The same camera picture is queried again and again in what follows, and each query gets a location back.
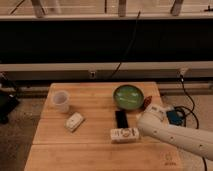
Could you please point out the black object at left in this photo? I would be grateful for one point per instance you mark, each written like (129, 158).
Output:
(8, 101)

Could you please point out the white labelled bottle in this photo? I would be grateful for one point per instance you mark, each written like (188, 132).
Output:
(124, 135)

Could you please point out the blue connector box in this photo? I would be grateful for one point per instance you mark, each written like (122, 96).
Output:
(175, 117)

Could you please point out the green ceramic bowl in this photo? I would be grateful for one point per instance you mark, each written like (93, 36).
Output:
(128, 97)

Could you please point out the small brown object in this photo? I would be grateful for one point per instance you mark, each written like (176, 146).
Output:
(147, 102)

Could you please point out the wall outlet at right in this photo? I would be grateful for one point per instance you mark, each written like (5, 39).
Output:
(182, 71)

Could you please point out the small white box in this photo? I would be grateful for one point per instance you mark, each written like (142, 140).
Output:
(74, 121)

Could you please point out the translucent plastic cup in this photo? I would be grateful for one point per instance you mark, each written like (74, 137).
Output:
(60, 101)

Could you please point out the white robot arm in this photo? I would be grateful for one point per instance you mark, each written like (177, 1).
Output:
(196, 141)

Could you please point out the white wall outlet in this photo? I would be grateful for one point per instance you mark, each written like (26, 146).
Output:
(92, 74)

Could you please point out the black smartphone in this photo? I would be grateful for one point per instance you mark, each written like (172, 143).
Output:
(121, 119)

